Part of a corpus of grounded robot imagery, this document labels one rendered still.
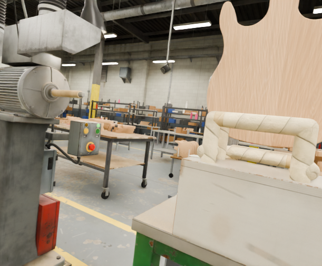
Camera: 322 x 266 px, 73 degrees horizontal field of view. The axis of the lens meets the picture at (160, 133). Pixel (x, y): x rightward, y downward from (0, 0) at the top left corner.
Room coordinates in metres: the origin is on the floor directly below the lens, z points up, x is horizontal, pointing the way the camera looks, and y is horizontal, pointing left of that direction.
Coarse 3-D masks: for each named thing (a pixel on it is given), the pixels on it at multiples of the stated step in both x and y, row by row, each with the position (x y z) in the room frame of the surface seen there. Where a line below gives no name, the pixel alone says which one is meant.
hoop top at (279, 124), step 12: (216, 120) 0.45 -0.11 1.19; (228, 120) 0.43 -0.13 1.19; (240, 120) 0.42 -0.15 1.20; (252, 120) 0.41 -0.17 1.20; (264, 120) 0.40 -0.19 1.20; (276, 120) 0.39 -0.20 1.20; (288, 120) 0.38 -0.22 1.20; (300, 120) 0.37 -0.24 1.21; (312, 120) 0.37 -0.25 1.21; (276, 132) 0.40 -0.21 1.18; (288, 132) 0.38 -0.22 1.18
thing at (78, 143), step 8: (72, 120) 1.26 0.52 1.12; (72, 128) 1.25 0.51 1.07; (80, 128) 1.22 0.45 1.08; (88, 128) 1.26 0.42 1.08; (96, 128) 1.31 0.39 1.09; (72, 136) 1.25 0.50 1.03; (80, 136) 1.22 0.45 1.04; (88, 136) 1.26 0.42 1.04; (96, 136) 1.32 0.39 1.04; (48, 144) 1.29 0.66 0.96; (72, 144) 1.24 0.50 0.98; (80, 144) 1.22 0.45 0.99; (88, 144) 1.27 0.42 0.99; (96, 144) 1.33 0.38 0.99; (64, 152) 1.28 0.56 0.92; (72, 152) 1.24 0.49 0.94; (80, 152) 1.22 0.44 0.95; (88, 152) 1.27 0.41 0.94; (96, 152) 1.33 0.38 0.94; (72, 160) 1.27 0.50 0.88
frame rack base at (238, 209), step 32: (192, 160) 0.46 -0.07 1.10; (224, 160) 0.51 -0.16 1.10; (192, 192) 0.45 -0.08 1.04; (224, 192) 0.42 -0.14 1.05; (256, 192) 0.39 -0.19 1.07; (288, 192) 0.36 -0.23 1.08; (320, 192) 0.34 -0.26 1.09; (192, 224) 0.44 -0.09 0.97; (224, 224) 0.41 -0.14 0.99; (256, 224) 0.38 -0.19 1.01; (288, 224) 0.36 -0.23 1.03; (320, 224) 0.34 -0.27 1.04; (256, 256) 0.38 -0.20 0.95; (288, 256) 0.36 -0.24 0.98; (320, 256) 0.33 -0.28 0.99
